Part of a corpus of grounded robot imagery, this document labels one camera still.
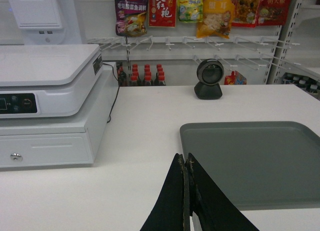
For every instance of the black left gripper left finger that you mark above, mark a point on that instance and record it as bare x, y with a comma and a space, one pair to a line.
168, 212

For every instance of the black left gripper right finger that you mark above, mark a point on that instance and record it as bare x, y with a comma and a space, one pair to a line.
212, 207

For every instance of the grey rectangular serving tray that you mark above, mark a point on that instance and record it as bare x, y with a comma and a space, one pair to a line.
258, 165

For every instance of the white checkout table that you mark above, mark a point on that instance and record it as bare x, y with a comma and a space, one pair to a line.
119, 190

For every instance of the white cash drawer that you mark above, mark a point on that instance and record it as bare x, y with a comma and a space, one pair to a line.
61, 141

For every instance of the small red packet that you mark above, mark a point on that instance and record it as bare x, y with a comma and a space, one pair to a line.
235, 78

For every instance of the black barcode scanner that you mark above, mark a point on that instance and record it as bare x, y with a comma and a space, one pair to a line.
209, 74

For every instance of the white side shelf unit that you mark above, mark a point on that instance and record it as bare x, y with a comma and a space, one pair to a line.
299, 43

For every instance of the white peg hook rack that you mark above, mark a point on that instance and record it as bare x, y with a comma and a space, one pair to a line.
254, 51

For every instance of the white electronic scale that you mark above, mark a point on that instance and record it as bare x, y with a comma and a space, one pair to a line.
40, 81

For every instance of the yellow orange snack bag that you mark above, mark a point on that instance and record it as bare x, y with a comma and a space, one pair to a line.
217, 17

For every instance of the red brown snack bag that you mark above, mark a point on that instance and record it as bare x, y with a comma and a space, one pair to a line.
245, 13

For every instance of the red chili snack bag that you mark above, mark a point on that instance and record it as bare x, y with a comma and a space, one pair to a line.
272, 12

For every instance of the green yellow snack bag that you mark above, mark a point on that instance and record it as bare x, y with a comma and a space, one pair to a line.
190, 11

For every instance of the purple snack bag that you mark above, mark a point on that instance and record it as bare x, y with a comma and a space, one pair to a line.
131, 17

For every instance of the white POS terminal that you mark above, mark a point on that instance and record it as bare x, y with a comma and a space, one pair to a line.
49, 22

